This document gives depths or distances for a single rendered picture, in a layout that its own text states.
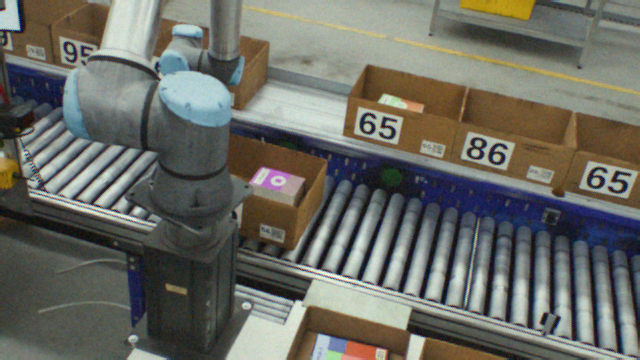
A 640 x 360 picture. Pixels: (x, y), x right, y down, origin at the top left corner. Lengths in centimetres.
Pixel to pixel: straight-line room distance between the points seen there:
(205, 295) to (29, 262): 172
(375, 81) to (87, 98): 143
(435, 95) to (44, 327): 180
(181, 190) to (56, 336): 154
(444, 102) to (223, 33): 105
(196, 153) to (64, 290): 177
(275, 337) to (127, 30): 88
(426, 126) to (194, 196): 109
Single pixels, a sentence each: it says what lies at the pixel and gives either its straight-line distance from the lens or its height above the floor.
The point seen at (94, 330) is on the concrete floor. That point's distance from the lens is 291.
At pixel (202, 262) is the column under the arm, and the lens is 157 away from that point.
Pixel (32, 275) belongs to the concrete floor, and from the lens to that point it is 319.
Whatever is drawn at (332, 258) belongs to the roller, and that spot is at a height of 75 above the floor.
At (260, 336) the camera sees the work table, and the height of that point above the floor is 75.
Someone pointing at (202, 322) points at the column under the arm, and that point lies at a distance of 171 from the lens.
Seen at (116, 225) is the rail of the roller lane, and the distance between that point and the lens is 225.
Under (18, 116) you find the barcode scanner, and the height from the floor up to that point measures 109.
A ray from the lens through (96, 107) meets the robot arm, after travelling 144.
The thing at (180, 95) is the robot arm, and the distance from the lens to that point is 139.
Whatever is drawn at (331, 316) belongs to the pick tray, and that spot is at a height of 83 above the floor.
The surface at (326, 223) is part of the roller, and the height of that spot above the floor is 75.
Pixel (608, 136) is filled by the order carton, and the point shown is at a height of 98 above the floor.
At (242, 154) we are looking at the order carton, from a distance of 234.
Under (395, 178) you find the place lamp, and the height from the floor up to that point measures 82.
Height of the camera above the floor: 213
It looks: 35 degrees down
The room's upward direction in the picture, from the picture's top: 8 degrees clockwise
